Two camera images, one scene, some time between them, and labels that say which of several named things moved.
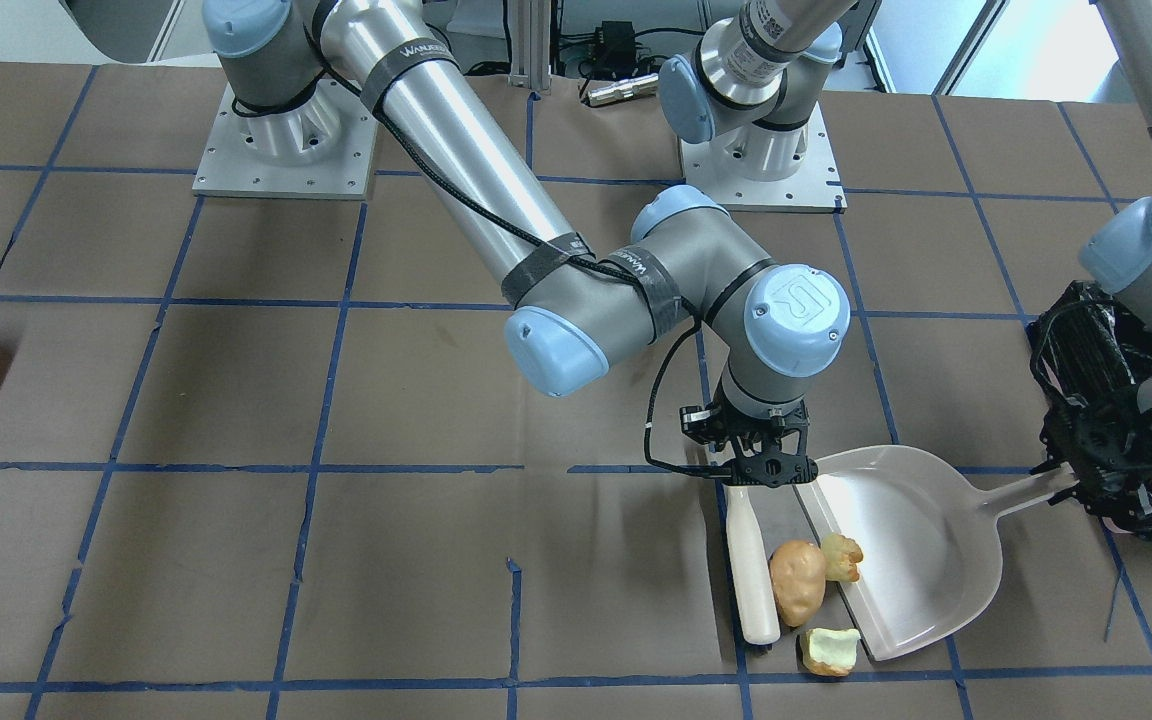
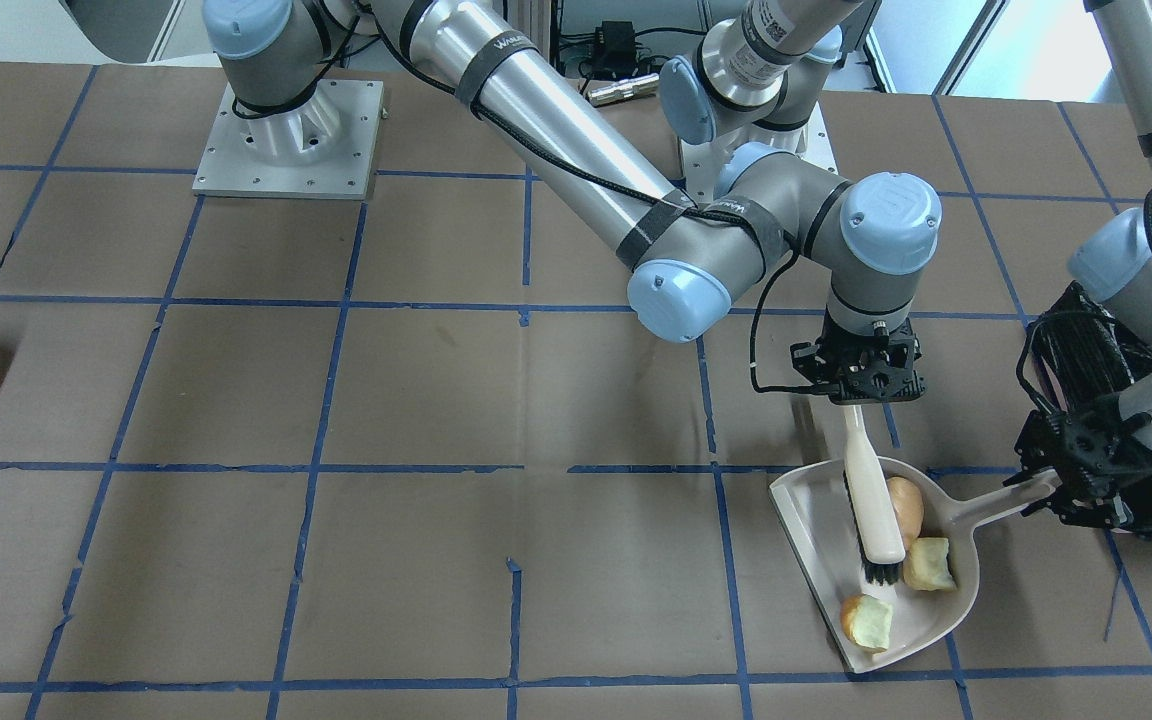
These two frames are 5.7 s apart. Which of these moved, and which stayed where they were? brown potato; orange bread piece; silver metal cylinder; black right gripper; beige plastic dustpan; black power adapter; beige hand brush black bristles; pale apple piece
Moved: brown potato; beige hand brush black bristles; pale apple piece; beige plastic dustpan; black right gripper; orange bread piece
Stayed: silver metal cylinder; black power adapter
